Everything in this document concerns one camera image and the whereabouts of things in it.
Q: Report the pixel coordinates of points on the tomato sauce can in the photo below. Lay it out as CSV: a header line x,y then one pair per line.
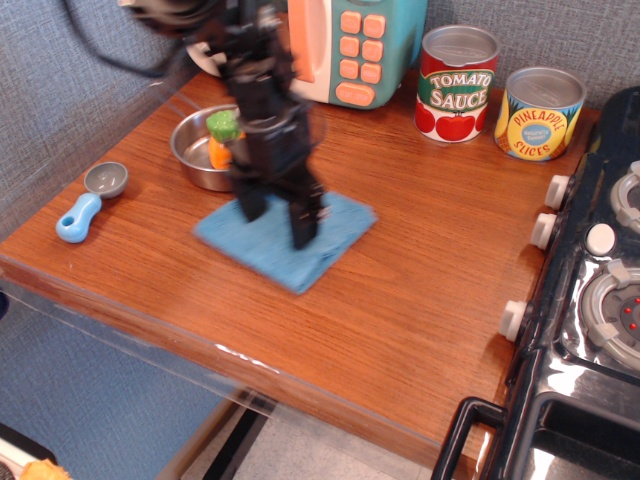
x,y
456,76

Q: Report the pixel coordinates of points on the white stove knob middle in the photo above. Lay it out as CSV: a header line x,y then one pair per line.
x,y
542,230

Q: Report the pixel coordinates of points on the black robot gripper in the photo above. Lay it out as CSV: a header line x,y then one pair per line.
x,y
272,158

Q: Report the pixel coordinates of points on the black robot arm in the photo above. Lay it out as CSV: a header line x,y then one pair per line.
x,y
185,23

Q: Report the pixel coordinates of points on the blue towel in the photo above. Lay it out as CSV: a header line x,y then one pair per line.
x,y
266,244

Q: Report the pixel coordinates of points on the clear acrylic barrier sheet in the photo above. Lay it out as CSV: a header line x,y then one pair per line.
x,y
220,357

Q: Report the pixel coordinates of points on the orange toy carrot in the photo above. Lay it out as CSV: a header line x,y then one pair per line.
x,y
223,127

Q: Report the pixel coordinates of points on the white stove knob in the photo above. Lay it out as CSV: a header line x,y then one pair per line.
x,y
556,191
542,230
511,319

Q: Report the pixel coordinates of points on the teal toy microwave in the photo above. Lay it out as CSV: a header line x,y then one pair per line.
x,y
348,53

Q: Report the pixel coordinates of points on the white stove knob rear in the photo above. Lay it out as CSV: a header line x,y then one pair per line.
x,y
556,191

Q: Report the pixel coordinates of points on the small steel pot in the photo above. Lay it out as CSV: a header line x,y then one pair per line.
x,y
189,143

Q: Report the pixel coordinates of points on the black toy stove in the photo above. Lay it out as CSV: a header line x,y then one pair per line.
x,y
572,405

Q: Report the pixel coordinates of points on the pineapple slices can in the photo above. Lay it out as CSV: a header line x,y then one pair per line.
x,y
539,112

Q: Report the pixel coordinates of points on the blue grey toy scoop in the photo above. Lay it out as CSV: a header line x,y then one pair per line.
x,y
104,181

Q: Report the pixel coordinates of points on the white stove knob front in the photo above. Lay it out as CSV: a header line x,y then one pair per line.
x,y
511,319

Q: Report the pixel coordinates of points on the orange fuzzy object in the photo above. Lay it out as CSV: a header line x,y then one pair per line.
x,y
44,470

